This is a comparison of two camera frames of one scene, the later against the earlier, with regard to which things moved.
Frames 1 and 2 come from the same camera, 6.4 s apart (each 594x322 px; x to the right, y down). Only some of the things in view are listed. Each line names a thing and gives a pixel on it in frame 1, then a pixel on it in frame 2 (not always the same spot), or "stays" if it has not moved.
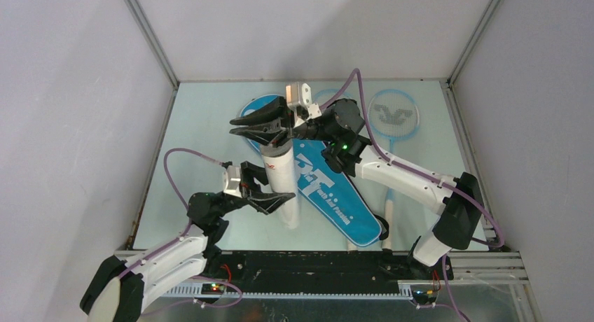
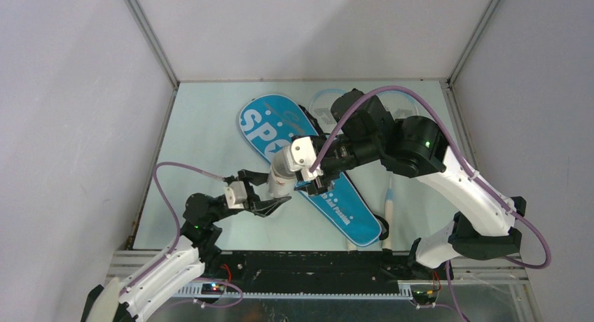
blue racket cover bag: (326, 189) stays
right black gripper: (272, 134) to (322, 183)
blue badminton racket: (393, 115) stays
